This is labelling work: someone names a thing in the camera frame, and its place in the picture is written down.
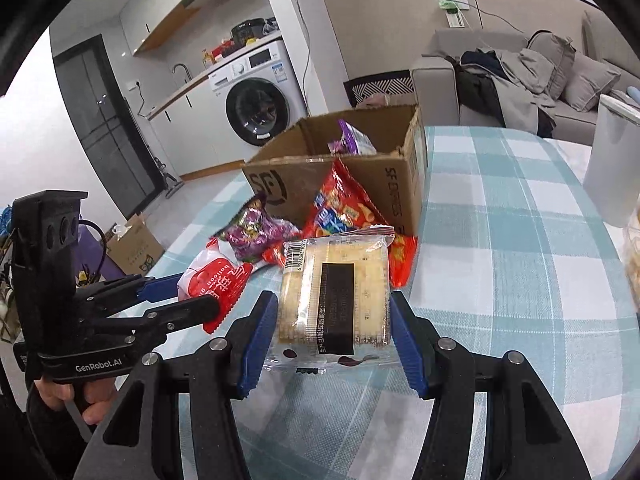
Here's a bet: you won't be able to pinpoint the black rice cooker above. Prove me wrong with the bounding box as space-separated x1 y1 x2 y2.
231 18 266 44

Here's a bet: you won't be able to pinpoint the kitchen counter cabinet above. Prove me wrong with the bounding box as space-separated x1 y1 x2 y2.
145 30 281 181

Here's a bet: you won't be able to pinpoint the purple snack bag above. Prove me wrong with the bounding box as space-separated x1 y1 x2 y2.
214 195 302 264

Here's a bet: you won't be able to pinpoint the teal checked tablecloth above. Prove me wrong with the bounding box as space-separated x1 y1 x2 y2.
150 125 640 480

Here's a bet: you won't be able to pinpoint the person's left hand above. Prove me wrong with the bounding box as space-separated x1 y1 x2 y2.
32 377 123 426

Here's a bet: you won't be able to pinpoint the dark glass door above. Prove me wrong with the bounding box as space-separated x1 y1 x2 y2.
52 34 166 221

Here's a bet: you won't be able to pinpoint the grey coat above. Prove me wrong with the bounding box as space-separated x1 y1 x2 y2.
477 47 558 133

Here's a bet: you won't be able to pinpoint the person's left forearm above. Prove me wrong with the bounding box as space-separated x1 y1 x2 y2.
0 390 96 480

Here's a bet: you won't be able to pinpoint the dark clothes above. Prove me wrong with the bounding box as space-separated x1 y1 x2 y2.
452 50 506 128

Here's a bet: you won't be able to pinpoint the red triangular snack bag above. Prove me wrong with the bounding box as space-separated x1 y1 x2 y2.
302 157 418 288

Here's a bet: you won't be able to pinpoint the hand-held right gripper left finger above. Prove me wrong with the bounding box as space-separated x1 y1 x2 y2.
75 290 279 480

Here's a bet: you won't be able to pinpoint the white wall control panel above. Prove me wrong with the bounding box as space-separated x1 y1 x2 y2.
439 0 471 28

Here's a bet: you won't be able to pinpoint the clear bag of chips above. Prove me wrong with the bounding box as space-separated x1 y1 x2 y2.
622 210 640 291

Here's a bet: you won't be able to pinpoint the cardboard box with tissue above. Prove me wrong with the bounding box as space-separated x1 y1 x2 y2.
106 212 166 276

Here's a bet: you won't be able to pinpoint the white upper cabinets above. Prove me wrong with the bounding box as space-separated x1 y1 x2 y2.
120 0 211 53

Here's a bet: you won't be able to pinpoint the purple white printed snack packet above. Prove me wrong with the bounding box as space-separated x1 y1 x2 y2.
327 119 377 156

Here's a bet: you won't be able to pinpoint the white cylindrical container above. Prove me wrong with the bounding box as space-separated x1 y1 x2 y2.
584 94 640 228

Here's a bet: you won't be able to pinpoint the black white patterned chair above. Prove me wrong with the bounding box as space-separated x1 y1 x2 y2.
344 76 416 108

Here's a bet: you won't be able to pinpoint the small grey cushion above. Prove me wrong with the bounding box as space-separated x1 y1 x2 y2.
562 52 621 113

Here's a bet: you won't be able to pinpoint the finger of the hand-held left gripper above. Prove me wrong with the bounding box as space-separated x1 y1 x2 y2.
75 272 186 312
90 295 221 347

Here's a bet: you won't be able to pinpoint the grey sofa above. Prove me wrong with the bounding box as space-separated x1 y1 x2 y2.
411 10 640 141

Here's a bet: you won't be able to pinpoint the white washing machine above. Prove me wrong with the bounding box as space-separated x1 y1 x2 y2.
207 40 308 148

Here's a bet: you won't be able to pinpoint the red white snack packet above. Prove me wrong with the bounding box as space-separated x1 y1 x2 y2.
177 237 256 336

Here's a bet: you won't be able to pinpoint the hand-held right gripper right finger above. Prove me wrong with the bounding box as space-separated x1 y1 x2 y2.
390 291 593 480

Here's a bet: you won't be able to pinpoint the clear cracker packet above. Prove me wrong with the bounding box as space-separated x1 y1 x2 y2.
265 225 396 373

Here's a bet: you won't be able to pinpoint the large grey cushion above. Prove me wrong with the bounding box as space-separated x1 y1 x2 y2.
527 30 576 101

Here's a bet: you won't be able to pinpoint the stick vacuum cleaner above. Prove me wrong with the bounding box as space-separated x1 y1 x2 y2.
125 97 183 196

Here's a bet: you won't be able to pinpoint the storage shelf with goods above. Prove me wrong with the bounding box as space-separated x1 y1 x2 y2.
0 205 21 341

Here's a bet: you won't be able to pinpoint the brown cardboard box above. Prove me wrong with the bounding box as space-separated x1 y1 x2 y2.
241 104 429 238

